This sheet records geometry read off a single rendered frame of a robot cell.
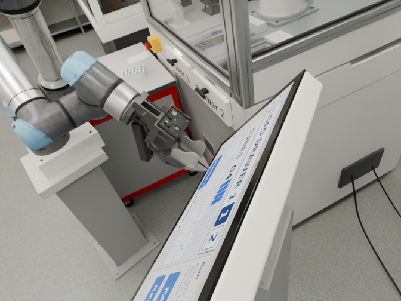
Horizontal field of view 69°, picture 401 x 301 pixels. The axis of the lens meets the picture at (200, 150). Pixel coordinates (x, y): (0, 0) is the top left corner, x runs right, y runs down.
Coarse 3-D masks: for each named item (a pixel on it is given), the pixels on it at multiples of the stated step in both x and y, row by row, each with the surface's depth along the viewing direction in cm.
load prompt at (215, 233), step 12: (276, 108) 51; (264, 120) 53; (264, 132) 48; (252, 144) 50; (252, 156) 45; (240, 168) 46; (240, 180) 42; (228, 192) 44; (240, 192) 39; (228, 204) 40; (216, 216) 41; (228, 216) 37; (216, 228) 38; (216, 240) 35; (204, 252) 36
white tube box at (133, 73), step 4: (128, 68) 158; (132, 68) 157; (136, 68) 156; (140, 68) 156; (144, 68) 158; (124, 72) 157; (128, 72) 154; (132, 72) 153; (136, 72) 153; (140, 72) 152; (144, 72) 155; (124, 76) 152; (128, 76) 152; (132, 76) 153; (136, 76) 153; (140, 76) 153; (144, 76) 153; (124, 80) 153; (128, 80) 154; (132, 80) 154
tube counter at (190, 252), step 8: (240, 160) 49; (232, 168) 51; (232, 176) 47; (224, 184) 48; (224, 192) 45; (216, 200) 46; (208, 208) 47; (216, 208) 44; (208, 216) 44; (200, 224) 45; (208, 224) 42; (200, 232) 42; (192, 240) 44; (200, 240) 40; (192, 248) 41; (184, 256) 42; (192, 256) 39
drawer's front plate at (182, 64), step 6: (168, 48) 135; (168, 54) 139; (174, 54) 129; (180, 60) 124; (174, 66) 138; (180, 66) 128; (186, 66) 120; (180, 72) 133; (186, 72) 124; (186, 78) 128; (192, 78) 122; (192, 84) 124
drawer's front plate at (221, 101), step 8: (192, 72) 116; (200, 80) 110; (200, 88) 115; (208, 88) 106; (216, 88) 103; (200, 96) 119; (208, 96) 110; (216, 96) 102; (224, 96) 99; (208, 104) 114; (216, 104) 106; (224, 104) 98; (216, 112) 110; (224, 112) 101; (224, 120) 105; (232, 120) 102
